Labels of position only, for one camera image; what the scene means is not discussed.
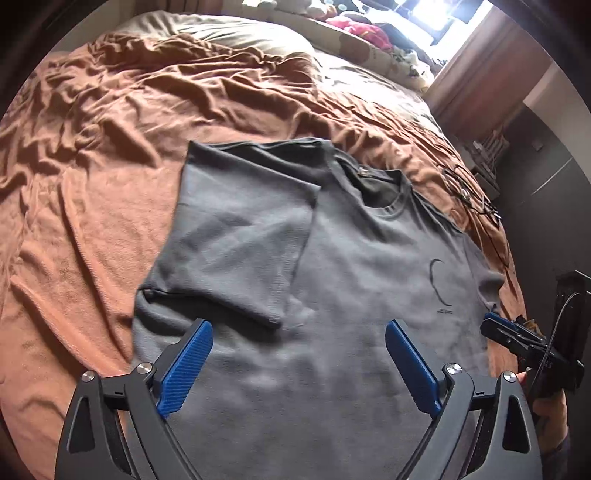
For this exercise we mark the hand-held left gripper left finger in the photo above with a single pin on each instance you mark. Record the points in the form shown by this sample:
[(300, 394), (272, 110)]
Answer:
[(184, 369)]

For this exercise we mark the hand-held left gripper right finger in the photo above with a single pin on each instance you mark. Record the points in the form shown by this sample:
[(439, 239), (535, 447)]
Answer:
[(413, 369)]

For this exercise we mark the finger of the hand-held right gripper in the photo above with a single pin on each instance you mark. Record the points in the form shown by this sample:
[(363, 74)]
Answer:
[(503, 337), (494, 317)]

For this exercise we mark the grey t-shirt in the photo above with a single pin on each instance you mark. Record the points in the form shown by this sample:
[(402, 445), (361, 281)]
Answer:
[(323, 277)]

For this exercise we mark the person's right hand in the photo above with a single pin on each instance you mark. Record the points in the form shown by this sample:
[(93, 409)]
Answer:
[(551, 415)]

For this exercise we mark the white nightstand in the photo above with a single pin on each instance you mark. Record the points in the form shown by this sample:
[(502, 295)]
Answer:
[(489, 177)]

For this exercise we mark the pink white organiser rack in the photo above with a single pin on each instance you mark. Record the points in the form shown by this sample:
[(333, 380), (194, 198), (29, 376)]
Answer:
[(491, 145)]

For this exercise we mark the brown blanket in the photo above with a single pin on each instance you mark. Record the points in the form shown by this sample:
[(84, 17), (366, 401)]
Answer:
[(92, 184)]

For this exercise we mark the pinkish brown curtain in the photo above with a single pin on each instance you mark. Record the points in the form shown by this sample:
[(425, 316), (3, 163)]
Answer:
[(480, 69)]

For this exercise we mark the printed cream pillow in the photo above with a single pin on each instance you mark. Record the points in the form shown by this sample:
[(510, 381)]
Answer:
[(406, 60)]

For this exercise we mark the red plush toy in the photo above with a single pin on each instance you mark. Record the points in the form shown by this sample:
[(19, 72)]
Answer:
[(364, 32)]

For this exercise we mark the pale plush toy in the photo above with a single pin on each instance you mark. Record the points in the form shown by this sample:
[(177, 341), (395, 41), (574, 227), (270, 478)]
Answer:
[(295, 5)]

